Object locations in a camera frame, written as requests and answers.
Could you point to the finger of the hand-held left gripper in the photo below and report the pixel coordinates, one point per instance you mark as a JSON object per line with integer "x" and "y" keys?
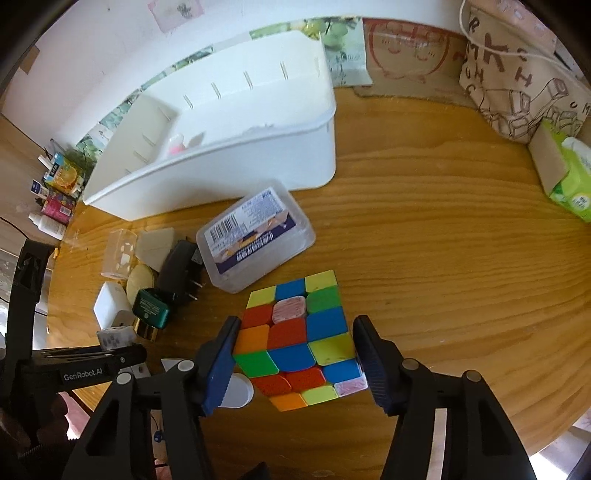
{"x": 28, "y": 286}

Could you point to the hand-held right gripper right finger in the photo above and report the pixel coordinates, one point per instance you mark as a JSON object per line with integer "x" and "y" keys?
{"x": 376, "y": 369}

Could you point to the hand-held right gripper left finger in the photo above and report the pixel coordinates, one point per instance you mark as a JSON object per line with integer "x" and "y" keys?
{"x": 219, "y": 369}

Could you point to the small white square device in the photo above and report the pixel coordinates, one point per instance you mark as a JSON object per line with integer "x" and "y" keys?
{"x": 115, "y": 338}

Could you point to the white charger block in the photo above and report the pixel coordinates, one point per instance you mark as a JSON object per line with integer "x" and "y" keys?
{"x": 111, "y": 304}

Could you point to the colourful puzzle cube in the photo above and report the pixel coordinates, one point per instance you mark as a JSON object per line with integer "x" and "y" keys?
{"x": 295, "y": 341}

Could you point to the round cream compact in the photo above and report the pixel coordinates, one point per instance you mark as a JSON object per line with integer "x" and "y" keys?
{"x": 141, "y": 281}

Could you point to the white plastic storage bin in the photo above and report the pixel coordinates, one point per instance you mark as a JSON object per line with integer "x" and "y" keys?
{"x": 258, "y": 152}

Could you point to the white round container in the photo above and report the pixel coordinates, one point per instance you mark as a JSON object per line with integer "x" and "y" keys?
{"x": 240, "y": 392}

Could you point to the green bottle gold cap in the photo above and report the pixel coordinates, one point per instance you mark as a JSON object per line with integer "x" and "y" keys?
{"x": 150, "y": 307}

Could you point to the clear acrylic box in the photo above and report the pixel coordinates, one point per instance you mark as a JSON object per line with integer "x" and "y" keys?
{"x": 117, "y": 251}

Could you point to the wooden side panel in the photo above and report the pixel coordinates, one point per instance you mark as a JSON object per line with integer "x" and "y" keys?
{"x": 18, "y": 161}

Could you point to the cream hexagonal block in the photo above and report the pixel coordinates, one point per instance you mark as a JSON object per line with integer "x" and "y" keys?
{"x": 154, "y": 247}

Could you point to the green tissue pack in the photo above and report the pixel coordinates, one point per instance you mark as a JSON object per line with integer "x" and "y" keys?
{"x": 572, "y": 184}

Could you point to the pink paper note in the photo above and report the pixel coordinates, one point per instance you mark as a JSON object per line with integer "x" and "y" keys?
{"x": 178, "y": 14}

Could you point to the cardboard with drawn face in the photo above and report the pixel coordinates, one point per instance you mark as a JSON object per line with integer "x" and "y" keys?
{"x": 415, "y": 60}

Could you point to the printed brown paper bag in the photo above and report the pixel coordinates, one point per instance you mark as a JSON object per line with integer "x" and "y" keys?
{"x": 508, "y": 83}

